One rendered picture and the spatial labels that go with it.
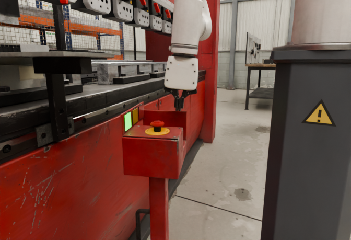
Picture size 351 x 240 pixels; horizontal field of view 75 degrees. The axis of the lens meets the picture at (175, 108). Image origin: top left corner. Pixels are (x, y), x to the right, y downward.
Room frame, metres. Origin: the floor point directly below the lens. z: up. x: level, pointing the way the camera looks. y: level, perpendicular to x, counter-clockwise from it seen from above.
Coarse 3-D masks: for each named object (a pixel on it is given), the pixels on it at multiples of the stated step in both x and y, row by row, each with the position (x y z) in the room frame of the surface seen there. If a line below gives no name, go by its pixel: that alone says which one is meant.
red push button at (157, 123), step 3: (156, 120) 0.65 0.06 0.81; (159, 120) 0.65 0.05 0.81; (150, 123) 0.63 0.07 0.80; (153, 123) 0.62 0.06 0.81; (156, 123) 0.62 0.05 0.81; (159, 123) 0.62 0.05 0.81; (162, 123) 0.63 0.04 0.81; (153, 126) 0.62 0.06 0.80; (156, 126) 0.62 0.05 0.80; (159, 126) 0.62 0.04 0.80; (156, 129) 0.63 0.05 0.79; (159, 129) 0.63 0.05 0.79
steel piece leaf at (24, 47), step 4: (20, 44) 0.57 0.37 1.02; (24, 44) 0.58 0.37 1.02; (28, 44) 0.59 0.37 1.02; (32, 44) 0.60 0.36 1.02; (36, 44) 0.61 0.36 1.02; (20, 48) 0.57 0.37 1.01; (24, 48) 0.57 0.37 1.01; (28, 48) 0.59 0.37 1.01; (32, 48) 0.60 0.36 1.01; (36, 48) 0.61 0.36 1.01; (40, 48) 0.62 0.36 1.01; (44, 48) 0.63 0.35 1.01; (48, 48) 0.65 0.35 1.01
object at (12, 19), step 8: (0, 0) 0.63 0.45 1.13; (8, 0) 0.65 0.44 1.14; (16, 0) 0.67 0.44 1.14; (0, 8) 0.63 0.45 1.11; (8, 8) 0.65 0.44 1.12; (16, 8) 0.67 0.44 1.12; (0, 16) 0.63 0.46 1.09; (8, 16) 0.65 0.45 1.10; (16, 16) 0.67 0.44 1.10; (16, 24) 0.67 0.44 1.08
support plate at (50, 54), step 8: (0, 56) 0.52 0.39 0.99; (8, 56) 0.51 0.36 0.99; (16, 56) 0.50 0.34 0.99; (24, 56) 0.49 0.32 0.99; (32, 56) 0.49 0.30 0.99; (40, 56) 0.49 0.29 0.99; (48, 56) 0.49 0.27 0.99; (56, 56) 0.49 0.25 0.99; (64, 56) 0.49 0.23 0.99; (72, 56) 0.49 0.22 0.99; (80, 56) 0.51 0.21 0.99; (88, 56) 0.53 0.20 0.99; (96, 56) 0.56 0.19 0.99; (104, 56) 0.59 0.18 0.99; (112, 56) 0.62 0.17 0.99
